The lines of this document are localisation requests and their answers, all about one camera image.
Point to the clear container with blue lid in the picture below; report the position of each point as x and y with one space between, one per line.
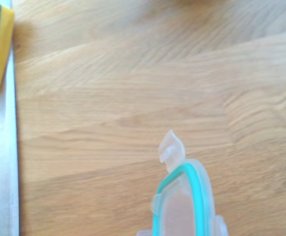
177 209

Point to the stainless steel sink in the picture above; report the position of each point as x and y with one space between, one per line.
6 147

